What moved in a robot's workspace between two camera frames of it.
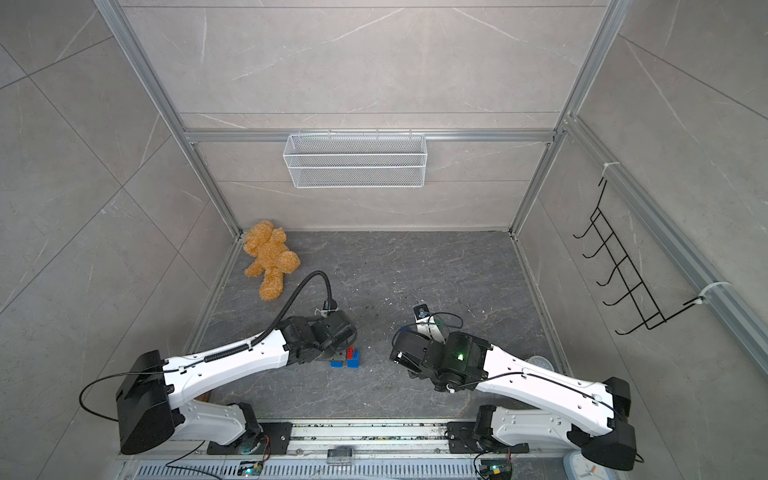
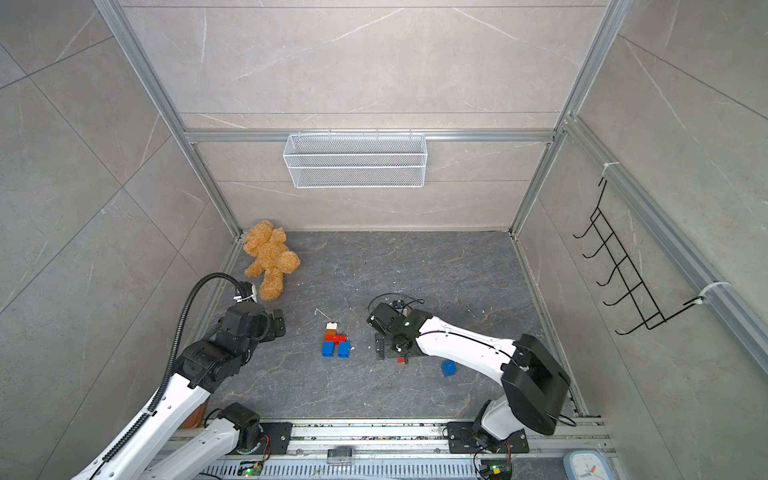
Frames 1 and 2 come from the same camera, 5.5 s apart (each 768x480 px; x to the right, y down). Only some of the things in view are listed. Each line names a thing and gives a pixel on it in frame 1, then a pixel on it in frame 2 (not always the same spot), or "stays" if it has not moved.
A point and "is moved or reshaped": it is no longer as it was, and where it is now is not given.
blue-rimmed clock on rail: [578, 467] stays
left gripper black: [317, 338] to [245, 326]
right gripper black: [412, 374] to [381, 344]
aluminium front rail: [359, 446] stays
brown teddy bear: [274, 259] stays
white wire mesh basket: [355, 160] stays
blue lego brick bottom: [355, 362] is moved or reshaped
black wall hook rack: [648, 313] stays
